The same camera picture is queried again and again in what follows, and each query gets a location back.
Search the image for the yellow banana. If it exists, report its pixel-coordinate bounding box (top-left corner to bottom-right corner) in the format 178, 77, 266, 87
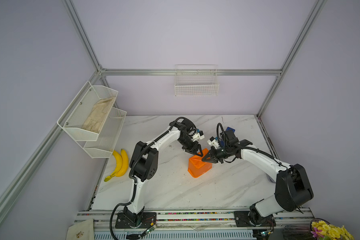
104, 151, 123, 182
115, 149, 129, 177

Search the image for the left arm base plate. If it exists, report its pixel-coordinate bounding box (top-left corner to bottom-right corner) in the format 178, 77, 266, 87
114, 212, 157, 229

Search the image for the white wire basket on wall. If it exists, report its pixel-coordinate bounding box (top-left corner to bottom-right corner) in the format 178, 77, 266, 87
175, 65, 220, 97

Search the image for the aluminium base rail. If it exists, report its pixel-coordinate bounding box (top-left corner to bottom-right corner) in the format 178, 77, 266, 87
74, 208, 314, 240

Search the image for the yellow flower bouquet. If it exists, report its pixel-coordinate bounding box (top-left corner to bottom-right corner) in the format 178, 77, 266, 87
311, 221, 355, 240

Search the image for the white wire shelf basket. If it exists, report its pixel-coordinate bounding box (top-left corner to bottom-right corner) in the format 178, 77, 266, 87
83, 108, 127, 159
57, 82, 118, 142

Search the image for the yellow banana left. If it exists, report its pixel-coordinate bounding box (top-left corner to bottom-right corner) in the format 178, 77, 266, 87
104, 151, 123, 182

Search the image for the lower white wire shelf basket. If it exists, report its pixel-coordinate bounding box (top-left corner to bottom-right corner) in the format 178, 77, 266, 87
83, 108, 127, 159

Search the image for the upper white wire shelf basket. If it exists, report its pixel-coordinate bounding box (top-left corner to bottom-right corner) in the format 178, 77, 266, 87
57, 82, 118, 142

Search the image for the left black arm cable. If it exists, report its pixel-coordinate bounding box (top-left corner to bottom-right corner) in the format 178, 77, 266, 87
109, 116, 187, 240

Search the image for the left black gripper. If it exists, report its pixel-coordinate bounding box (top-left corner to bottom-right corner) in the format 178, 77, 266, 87
177, 135, 203, 157

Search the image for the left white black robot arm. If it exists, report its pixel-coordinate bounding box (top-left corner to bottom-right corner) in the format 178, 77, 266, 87
124, 117, 205, 218

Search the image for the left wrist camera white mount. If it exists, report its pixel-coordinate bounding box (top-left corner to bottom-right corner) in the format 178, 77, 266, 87
191, 129, 205, 142

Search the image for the grey round object on table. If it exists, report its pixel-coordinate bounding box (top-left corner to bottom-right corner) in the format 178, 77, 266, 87
267, 176, 276, 184

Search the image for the blue tape dispenser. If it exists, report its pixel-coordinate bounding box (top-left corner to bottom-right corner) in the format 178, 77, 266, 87
226, 127, 236, 133

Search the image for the beige cloth bag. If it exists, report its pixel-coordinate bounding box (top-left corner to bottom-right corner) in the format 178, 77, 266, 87
66, 219, 95, 240

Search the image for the yellow banana right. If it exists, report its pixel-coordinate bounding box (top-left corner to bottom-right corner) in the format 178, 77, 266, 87
115, 149, 129, 177

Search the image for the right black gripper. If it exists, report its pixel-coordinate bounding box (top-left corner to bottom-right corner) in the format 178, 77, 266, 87
200, 145, 229, 163

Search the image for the beige cloth in basket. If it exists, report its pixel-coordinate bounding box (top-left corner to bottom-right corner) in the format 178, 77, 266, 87
82, 97, 116, 134

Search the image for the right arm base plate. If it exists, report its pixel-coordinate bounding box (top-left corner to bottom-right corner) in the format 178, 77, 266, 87
234, 211, 276, 228

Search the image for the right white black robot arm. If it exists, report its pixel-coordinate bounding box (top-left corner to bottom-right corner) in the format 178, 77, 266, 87
202, 129, 314, 226

